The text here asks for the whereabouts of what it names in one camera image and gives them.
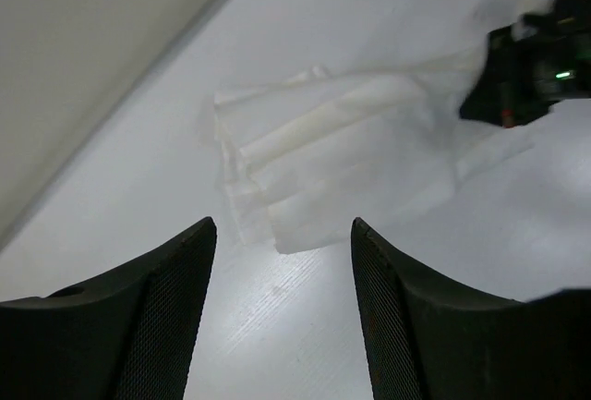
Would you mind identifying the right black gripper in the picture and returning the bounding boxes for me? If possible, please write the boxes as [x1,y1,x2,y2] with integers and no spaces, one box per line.
[459,0,590,127]

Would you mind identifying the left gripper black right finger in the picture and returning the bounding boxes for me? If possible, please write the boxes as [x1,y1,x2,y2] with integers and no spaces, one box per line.
[351,219,590,399]

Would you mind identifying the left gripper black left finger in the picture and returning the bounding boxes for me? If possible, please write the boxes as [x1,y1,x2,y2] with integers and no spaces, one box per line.
[1,217,217,399]

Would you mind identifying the white skirt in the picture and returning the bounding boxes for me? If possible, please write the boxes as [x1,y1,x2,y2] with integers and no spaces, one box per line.
[211,48,531,254]

